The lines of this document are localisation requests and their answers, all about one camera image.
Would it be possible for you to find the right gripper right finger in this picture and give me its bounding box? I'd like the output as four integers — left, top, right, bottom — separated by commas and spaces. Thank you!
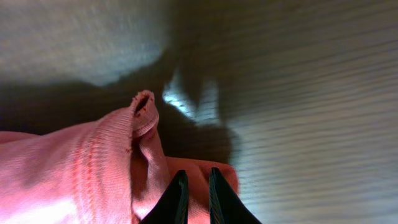
209, 167, 261, 224

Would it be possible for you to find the red printed t-shirt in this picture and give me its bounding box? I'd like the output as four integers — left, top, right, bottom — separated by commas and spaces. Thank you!
1, 90, 239, 223

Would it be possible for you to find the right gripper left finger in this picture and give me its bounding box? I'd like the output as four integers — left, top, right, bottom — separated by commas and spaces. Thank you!
140, 170, 189, 224

